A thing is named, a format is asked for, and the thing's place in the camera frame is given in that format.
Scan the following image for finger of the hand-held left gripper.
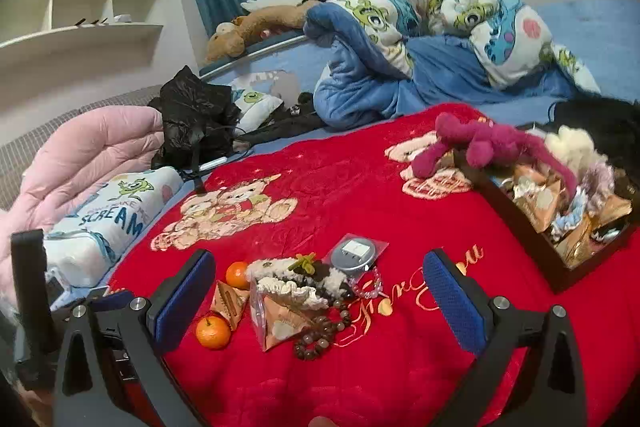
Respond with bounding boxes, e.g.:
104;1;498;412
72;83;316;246
89;288;135;314

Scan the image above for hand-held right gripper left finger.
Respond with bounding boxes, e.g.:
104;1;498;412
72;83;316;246
52;249;217;427

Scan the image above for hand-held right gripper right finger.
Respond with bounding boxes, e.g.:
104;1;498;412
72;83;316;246
424;249;590;427

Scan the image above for tangerine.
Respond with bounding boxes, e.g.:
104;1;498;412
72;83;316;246
225;261;251;290
195;315;232;351

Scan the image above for small orange triangular snack packet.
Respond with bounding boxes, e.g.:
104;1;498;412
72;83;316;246
210;279;251;333

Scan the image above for dark wooden box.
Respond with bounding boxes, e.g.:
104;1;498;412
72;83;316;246
452;122;640;295

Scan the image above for grey round device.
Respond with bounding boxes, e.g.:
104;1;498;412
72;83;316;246
322;234;390;279

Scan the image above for wooden bead bracelet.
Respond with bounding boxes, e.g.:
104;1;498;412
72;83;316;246
292;284;353;362

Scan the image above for long white monster print pillow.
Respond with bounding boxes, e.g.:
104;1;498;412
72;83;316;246
42;166;183;290

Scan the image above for large orange triangular snack packet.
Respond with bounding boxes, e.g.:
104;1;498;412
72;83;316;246
249;279;328;353

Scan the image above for brown white fluffy hair band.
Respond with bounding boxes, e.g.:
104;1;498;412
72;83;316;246
247;252;346;310

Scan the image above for gold triangular snack packet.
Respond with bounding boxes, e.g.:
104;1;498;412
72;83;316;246
595;194;633;233
515;179;568;233
555;217;601;268

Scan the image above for pink quilt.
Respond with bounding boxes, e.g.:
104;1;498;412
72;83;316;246
0;104;166;308

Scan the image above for silver cylindrical tool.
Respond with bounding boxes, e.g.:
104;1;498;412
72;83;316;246
199;154;236;170

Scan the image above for blue white scrunchie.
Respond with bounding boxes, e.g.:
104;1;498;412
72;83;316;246
550;202;591;233

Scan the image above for red bear print blanket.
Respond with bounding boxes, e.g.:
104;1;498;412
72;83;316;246
107;102;640;427

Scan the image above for magenta plush toy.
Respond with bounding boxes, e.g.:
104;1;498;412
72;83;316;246
411;112;578;202

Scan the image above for black plastic bag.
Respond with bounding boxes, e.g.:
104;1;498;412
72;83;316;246
149;66;241;170

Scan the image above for pink knit scrunchie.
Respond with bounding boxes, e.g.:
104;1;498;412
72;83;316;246
580;159;616;208

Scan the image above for white fluffy scrunchie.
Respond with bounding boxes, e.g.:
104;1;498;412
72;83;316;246
542;127;596;168

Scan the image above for dark patterned garment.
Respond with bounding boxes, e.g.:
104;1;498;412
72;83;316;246
240;104;326;145

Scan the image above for small monster print pillow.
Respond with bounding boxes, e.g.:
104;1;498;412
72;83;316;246
230;74;283;130

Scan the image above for black garment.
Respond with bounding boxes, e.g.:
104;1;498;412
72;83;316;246
547;94;640;172

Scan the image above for blue monster print duvet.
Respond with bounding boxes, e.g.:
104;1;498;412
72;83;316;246
304;0;601;130

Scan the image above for brown plush dog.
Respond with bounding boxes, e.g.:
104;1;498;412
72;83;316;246
205;2;321;62

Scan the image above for blue bed sheet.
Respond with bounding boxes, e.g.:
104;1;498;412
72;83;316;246
200;0;640;142

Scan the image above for pink bead bracelet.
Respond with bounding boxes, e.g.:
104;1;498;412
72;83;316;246
348;271;383;299

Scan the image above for white round bed frame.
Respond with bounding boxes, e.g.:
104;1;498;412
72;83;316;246
199;32;311;82

